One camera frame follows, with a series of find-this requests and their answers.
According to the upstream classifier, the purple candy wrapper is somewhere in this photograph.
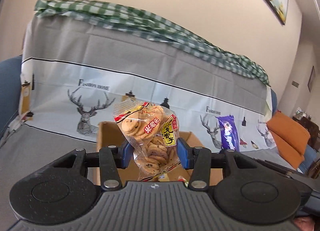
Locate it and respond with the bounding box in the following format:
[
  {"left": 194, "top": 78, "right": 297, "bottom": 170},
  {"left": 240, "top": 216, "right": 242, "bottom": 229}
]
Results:
[{"left": 216, "top": 115, "right": 240, "bottom": 151}]

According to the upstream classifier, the clear bag of cookies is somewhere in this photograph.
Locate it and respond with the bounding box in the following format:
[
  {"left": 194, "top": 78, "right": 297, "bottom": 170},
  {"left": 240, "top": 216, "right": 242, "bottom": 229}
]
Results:
[{"left": 113, "top": 99, "right": 179, "bottom": 181}]

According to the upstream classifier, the white green sachima pack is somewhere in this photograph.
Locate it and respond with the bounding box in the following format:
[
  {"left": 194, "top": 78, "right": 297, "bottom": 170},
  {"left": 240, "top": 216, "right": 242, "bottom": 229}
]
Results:
[{"left": 177, "top": 175, "right": 189, "bottom": 187}]

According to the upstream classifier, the yellow snack bar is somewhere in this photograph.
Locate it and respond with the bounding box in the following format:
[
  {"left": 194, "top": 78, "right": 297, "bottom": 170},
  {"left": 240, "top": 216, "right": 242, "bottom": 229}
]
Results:
[{"left": 152, "top": 173, "right": 170, "bottom": 182}]

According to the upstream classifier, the person's right hand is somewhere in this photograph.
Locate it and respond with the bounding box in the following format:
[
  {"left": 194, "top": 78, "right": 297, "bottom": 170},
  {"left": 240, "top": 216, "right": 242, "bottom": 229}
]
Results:
[{"left": 293, "top": 216, "right": 315, "bottom": 231}]

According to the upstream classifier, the open cardboard box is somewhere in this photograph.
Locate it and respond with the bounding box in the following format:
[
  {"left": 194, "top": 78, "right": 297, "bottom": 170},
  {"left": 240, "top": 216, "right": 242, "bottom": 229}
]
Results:
[{"left": 86, "top": 120, "right": 225, "bottom": 187}]

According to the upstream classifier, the orange cushion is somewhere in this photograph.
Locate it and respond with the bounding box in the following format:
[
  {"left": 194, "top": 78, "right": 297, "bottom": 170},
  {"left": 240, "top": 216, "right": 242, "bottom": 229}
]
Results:
[{"left": 266, "top": 111, "right": 310, "bottom": 169}]

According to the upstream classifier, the grey deer print cover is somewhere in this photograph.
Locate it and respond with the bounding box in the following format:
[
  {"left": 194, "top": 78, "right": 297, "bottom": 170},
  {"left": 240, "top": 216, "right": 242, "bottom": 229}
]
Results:
[{"left": 21, "top": 17, "right": 276, "bottom": 152}]

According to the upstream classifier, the green checkered cloth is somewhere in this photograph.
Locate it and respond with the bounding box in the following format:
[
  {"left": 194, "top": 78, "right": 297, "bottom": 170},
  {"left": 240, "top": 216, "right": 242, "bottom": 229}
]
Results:
[{"left": 34, "top": 0, "right": 270, "bottom": 85}]

